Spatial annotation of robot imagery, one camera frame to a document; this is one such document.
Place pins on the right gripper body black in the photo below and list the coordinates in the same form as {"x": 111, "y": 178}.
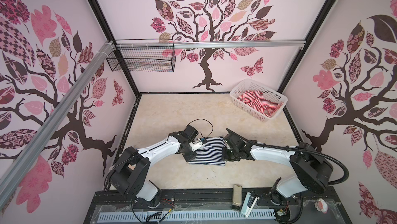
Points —
{"x": 230, "y": 155}

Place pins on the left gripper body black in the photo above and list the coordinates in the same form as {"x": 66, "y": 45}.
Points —
{"x": 188, "y": 154}

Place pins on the blue white striped tank top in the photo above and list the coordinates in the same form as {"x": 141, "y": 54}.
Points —
{"x": 211, "y": 153}

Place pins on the red white striped tank top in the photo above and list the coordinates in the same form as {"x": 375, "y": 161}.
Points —
{"x": 256, "y": 100}

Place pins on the white plastic laundry basket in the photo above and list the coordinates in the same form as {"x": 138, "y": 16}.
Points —
{"x": 269, "y": 94}

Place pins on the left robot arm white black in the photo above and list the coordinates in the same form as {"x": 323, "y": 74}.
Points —
{"x": 128, "y": 175}

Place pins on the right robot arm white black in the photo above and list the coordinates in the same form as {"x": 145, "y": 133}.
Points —
{"x": 311, "y": 172}

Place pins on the small beige rectangular block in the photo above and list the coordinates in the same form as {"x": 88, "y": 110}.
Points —
{"x": 237, "y": 197}

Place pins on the white black handheld device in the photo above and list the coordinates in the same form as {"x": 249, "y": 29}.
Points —
{"x": 248, "y": 204}

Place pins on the small pink white object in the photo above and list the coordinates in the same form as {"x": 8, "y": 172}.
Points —
{"x": 321, "y": 205}

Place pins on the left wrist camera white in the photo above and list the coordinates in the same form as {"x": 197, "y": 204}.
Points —
{"x": 200, "y": 143}

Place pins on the white slotted cable duct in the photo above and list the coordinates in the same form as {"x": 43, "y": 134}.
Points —
{"x": 184, "y": 217}

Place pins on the black wire mesh basket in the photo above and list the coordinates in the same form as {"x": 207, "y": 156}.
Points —
{"x": 143, "y": 55}

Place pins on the aluminium rail back horizontal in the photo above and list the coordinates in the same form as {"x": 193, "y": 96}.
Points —
{"x": 219, "y": 44}

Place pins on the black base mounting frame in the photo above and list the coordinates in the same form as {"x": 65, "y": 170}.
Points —
{"x": 298, "y": 209}

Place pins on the aluminium rail left diagonal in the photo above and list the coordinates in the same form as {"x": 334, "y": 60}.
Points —
{"x": 19, "y": 168}

